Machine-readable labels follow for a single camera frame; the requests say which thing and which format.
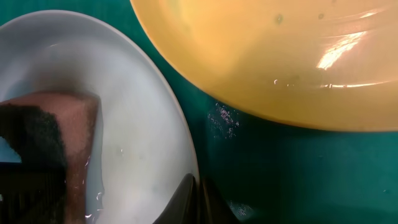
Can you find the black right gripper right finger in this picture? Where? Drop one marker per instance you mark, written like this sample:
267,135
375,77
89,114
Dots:
213,208

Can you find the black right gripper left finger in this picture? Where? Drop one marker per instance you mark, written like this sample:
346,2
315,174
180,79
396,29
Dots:
182,207

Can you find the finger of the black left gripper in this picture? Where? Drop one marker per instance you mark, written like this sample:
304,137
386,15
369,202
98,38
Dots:
32,195

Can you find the green brown sponge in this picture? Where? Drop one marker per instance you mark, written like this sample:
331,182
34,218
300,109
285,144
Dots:
54,130

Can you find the light blue plate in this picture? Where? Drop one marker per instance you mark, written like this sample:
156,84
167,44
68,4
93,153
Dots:
142,147

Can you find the teal plastic tray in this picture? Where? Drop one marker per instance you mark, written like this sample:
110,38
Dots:
266,172

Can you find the yellow plate far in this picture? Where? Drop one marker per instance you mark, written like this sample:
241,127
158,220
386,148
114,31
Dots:
323,64

